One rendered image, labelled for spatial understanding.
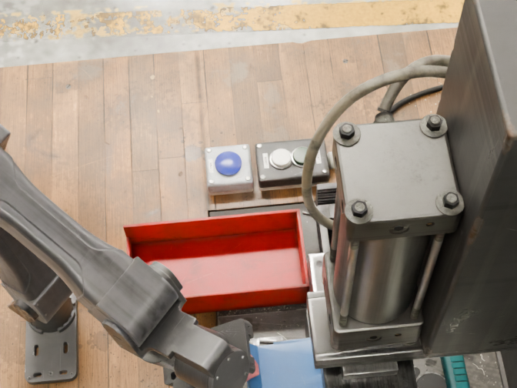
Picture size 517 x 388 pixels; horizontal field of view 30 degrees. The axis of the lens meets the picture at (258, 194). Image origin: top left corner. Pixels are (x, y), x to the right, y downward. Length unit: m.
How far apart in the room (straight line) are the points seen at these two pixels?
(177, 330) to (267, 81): 0.63
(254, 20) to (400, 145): 2.03
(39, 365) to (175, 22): 1.60
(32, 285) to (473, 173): 0.66
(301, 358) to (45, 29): 1.79
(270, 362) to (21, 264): 0.33
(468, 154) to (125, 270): 0.42
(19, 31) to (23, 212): 1.89
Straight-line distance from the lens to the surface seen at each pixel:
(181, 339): 1.01
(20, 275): 1.19
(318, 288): 1.11
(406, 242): 0.79
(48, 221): 0.99
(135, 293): 0.99
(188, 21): 2.79
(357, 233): 0.75
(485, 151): 0.68
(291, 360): 1.23
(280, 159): 1.42
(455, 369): 1.32
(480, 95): 0.68
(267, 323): 1.35
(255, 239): 1.40
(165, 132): 1.50
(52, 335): 1.37
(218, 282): 1.37
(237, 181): 1.41
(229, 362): 1.01
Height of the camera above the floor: 2.16
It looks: 61 degrees down
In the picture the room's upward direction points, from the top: 3 degrees counter-clockwise
